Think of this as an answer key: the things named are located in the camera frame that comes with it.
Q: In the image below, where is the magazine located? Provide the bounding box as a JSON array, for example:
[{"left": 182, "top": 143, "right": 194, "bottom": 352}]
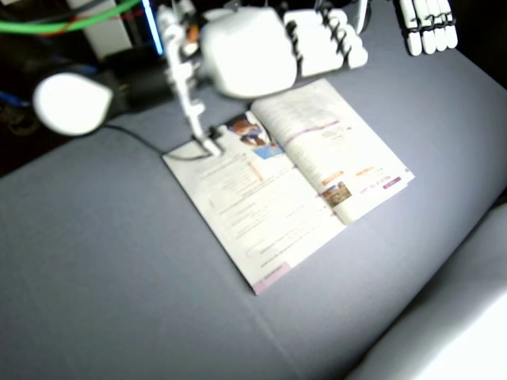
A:
[{"left": 161, "top": 78, "right": 416, "bottom": 296}]

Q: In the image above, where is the blue light strip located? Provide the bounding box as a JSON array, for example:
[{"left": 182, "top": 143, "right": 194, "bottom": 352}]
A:
[{"left": 142, "top": 0, "right": 165, "bottom": 56}]

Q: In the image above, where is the white box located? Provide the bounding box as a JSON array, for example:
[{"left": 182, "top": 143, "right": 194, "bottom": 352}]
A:
[{"left": 81, "top": 6, "right": 132, "bottom": 61}]

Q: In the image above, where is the grey table cloth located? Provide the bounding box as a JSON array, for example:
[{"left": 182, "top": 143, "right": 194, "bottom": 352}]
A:
[{"left": 0, "top": 0, "right": 507, "bottom": 380}]

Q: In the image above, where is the thin black cable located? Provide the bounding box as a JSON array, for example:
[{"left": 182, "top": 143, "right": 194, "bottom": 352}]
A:
[{"left": 103, "top": 124, "right": 215, "bottom": 162}]

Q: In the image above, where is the green cable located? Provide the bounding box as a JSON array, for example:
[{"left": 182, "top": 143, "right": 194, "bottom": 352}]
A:
[{"left": 0, "top": 0, "right": 147, "bottom": 36}]

